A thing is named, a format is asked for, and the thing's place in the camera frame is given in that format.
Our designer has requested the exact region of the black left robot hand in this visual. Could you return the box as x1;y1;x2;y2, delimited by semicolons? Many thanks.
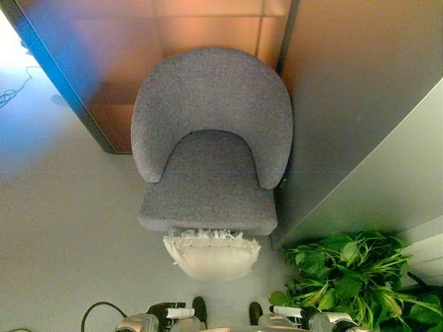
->
146;301;197;330

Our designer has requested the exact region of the green leafy potted plant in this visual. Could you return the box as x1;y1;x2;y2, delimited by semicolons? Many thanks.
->
268;230;443;332

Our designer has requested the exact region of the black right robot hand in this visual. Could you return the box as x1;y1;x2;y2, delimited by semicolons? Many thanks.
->
269;304;321;328

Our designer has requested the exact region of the white fringed pillow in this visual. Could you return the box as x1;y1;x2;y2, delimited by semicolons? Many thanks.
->
162;228;262;282

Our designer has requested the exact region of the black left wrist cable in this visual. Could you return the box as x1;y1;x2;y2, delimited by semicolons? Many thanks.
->
80;301;129;332

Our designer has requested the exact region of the grey cabinet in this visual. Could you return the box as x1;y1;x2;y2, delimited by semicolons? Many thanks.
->
271;51;443;250

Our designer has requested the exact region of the black robot foot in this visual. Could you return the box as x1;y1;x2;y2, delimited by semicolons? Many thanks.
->
248;302;264;326
192;296;209;329

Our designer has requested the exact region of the grey fabric armchair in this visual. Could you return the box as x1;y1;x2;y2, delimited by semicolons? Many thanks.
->
130;46;294;237

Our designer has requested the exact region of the black right robot foot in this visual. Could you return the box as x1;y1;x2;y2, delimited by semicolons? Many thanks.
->
248;302;264;326

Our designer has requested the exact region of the black left robot foot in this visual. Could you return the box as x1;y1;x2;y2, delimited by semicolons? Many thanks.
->
192;296;209;329

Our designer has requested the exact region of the thin coiled floor cable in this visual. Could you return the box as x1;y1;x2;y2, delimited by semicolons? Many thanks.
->
0;65;42;109

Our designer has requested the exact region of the orange dark-framed partition panel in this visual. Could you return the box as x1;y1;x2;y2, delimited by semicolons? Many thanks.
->
0;0;300;155

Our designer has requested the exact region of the silver right robot leg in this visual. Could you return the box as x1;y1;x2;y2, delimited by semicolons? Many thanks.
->
257;313;306;332

